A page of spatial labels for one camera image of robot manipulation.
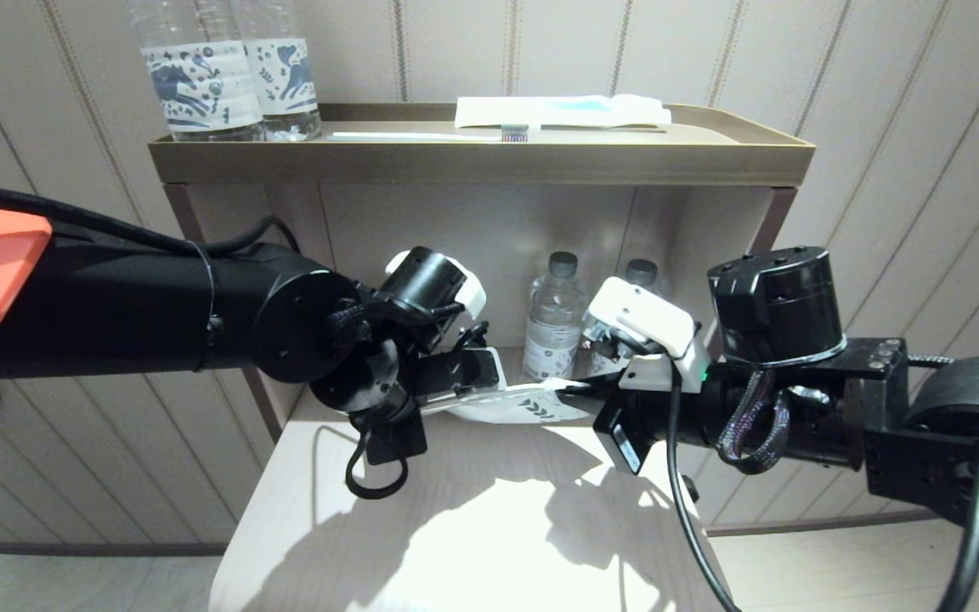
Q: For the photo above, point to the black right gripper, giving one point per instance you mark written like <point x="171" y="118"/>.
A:
<point x="634" y="425"/>

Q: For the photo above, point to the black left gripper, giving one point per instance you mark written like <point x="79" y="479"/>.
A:
<point x="396" y="433"/>

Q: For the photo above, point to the white floral zip pouch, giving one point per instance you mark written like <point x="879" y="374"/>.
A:
<point x="506" y="410"/>

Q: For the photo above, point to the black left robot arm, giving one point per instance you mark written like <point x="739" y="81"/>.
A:
<point x="116" y="306"/>

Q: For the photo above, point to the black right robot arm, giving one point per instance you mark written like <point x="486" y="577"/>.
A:
<point x="778" y="297"/>

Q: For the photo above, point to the small clear water bottle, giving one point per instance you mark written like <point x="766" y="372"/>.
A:
<point x="644" y="272"/>
<point x="553" y="340"/>

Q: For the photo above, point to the small black knob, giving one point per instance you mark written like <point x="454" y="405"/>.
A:
<point x="691" y="490"/>

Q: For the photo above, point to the beige wooden shelf cabinet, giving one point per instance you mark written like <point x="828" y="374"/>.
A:
<point x="693" y="229"/>

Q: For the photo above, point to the brown metal shelf tray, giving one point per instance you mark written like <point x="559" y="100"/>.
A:
<point x="472" y="163"/>

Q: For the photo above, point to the white wrapped blue toothbrush pack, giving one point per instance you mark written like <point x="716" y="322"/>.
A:
<point x="557" y="110"/>

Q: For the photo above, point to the white toothbrush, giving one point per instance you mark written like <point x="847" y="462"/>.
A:
<point x="421" y="136"/>

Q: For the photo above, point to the large bottle blue deer label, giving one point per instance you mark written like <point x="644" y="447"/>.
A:
<point x="200" y="89"/>
<point x="290" y="76"/>

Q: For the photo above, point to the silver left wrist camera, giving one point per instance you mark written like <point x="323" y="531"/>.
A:
<point x="455" y="370"/>

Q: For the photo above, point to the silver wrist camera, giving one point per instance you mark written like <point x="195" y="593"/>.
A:
<point x="642" y="314"/>
<point x="455" y="370"/>

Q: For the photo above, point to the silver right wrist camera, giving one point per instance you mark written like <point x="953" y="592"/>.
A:
<point x="642" y="314"/>

